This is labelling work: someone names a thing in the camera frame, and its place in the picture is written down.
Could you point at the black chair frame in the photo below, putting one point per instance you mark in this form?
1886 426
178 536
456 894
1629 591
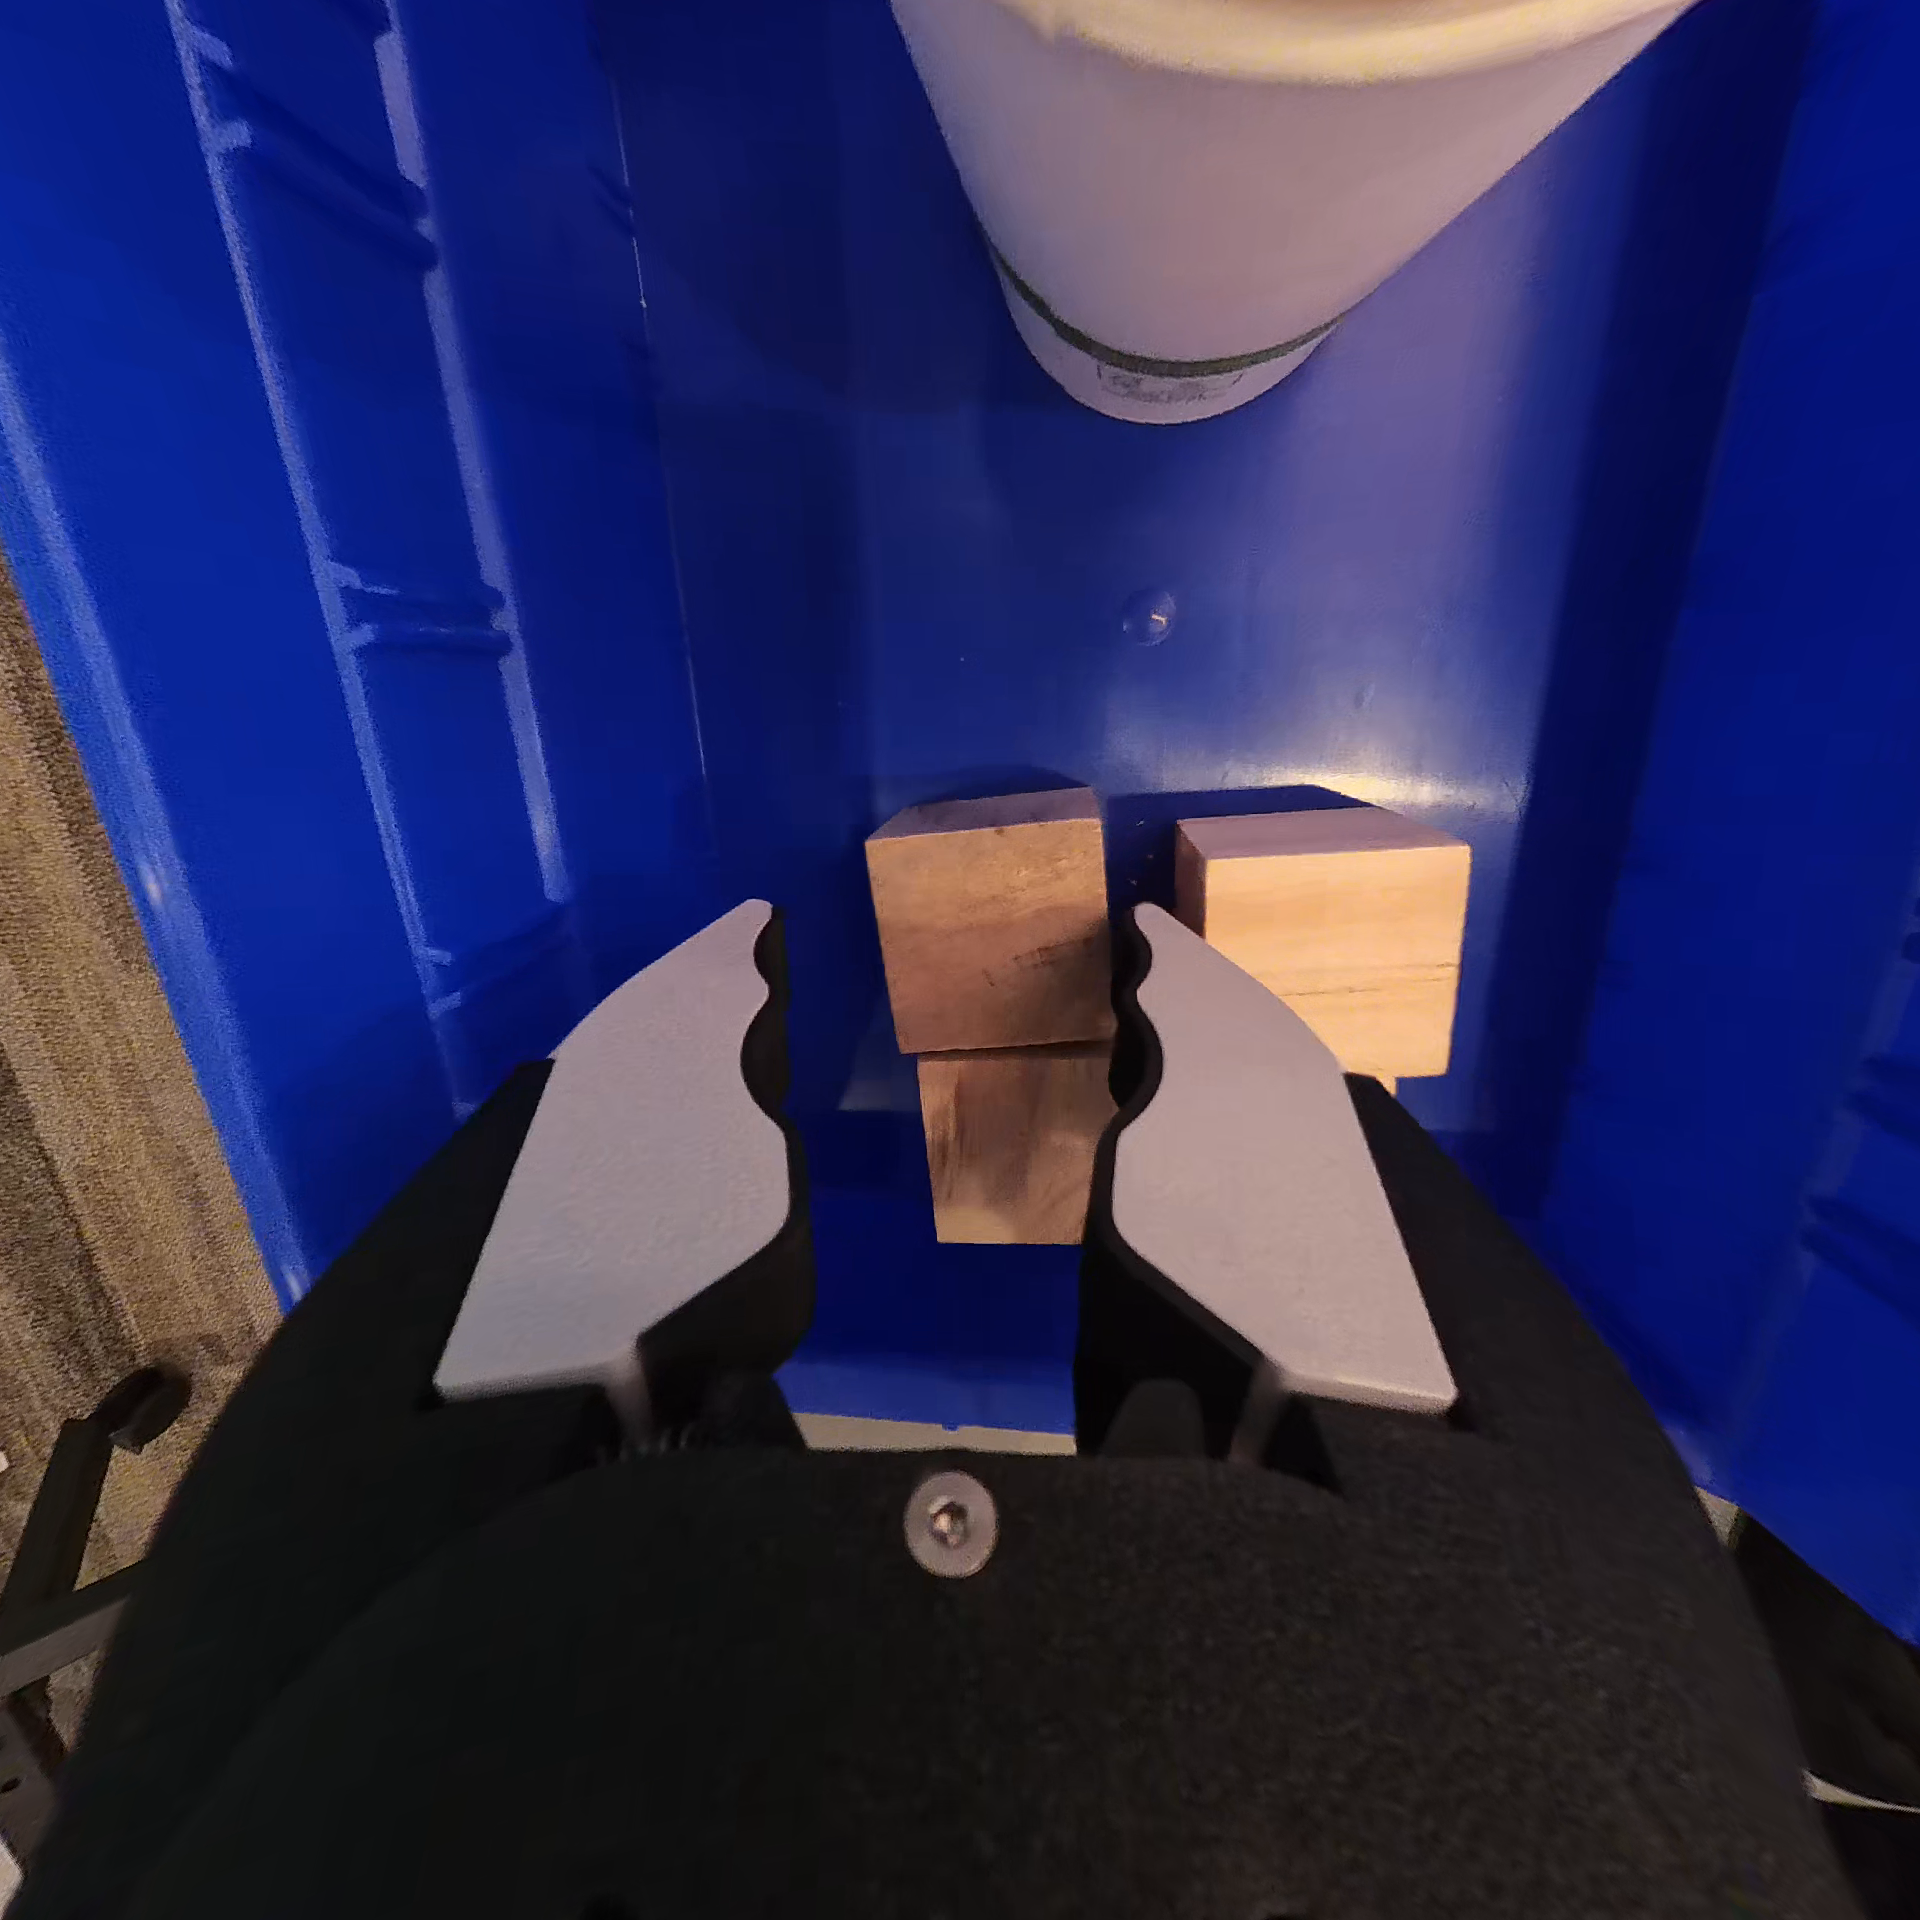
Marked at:
142 1410

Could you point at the wooden cube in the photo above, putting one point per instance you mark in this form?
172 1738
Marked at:
1337 931
990 931
1003 1142

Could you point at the blue plastic bin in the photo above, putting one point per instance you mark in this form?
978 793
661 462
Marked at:
1351 600

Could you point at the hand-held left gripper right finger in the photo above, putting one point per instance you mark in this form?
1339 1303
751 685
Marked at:
1261 1200

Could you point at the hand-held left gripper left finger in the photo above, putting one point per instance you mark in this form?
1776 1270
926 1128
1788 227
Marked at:
632 1200

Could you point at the white paper cup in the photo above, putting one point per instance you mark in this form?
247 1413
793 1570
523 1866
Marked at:
1169 182

